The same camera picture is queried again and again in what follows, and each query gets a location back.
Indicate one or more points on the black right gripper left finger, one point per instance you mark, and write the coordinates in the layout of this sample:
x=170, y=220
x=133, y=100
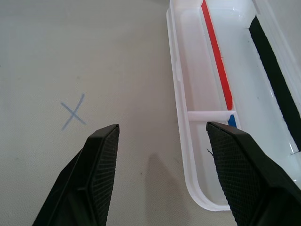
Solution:
x=94, y=179

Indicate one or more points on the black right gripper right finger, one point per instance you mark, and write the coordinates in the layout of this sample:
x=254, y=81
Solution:
x=247, y=179

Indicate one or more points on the white plastic pencil case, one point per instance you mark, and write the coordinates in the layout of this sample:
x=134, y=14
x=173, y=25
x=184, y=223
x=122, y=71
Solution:
x=202, y=70

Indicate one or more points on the blue pen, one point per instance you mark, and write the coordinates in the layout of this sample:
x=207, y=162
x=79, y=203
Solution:
x=232, y=121

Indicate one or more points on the black tape strip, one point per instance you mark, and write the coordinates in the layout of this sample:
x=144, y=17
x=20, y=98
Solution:
x=270, y=66

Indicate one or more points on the red tape strip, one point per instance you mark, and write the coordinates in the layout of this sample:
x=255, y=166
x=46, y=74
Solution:
x=217, y=51

